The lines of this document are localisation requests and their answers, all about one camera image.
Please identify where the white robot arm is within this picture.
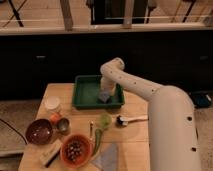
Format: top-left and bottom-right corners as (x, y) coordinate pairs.
(100, 57), (202, 171)

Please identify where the green plastic tray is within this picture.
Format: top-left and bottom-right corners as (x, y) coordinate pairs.
(72, 75), (125, 110)

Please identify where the green ladle spoon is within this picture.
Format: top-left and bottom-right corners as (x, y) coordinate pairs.
(93, 114), (112, 155)

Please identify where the small metal cup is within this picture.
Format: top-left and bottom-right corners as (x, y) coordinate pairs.
(56, 118), (70, 134)

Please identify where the orange small object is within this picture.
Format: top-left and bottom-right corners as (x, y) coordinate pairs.
(50, 113), (60, 123)

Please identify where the orange bowl with beads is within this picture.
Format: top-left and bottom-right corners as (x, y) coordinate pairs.
(60, 134), (92, 169)

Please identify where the grey folded cloth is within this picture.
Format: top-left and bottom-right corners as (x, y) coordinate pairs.
(91, 143), (118, 171)

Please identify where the dark brown bowl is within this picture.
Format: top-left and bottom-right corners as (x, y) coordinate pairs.
(25, 119), (53, 145)

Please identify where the blue black floor device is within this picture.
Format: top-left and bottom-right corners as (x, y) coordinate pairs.
(190, 93), (212, 108)

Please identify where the wooden block eraser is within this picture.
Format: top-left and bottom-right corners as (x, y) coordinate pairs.
(39, 139), (62, 167)

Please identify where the white handled black brush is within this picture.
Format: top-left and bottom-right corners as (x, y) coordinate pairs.
(116, 115), (148, 126)

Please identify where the small wooden handled utensil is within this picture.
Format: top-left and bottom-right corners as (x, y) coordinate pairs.
(89, 121), (94, 141)

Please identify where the black floor cable left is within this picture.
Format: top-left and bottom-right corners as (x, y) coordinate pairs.
(0, 118), (28, 145)

